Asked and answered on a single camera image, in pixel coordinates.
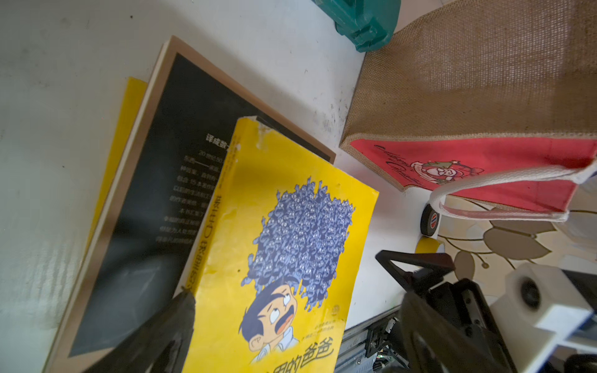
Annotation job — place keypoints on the black tape roll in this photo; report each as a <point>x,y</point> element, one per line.
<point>429,222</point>

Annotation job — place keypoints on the yellow cartoon book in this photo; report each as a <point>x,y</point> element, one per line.
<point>278,254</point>

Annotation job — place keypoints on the green plastic tool case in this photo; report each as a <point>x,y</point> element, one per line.
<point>368,24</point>

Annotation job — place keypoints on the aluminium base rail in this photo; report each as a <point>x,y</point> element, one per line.
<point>368,347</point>

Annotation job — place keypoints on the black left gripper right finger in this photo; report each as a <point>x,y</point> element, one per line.
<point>435,345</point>

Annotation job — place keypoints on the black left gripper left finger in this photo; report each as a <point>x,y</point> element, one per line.
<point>159,345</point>

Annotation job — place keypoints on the burlap canvas bag red front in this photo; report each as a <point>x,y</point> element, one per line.
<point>489,105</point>

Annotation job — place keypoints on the black brown cover book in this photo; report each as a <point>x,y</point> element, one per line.
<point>157,200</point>

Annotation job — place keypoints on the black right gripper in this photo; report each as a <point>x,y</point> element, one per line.
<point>461,304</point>

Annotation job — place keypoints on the yellow tape roll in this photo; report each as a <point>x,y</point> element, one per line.
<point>429,245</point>

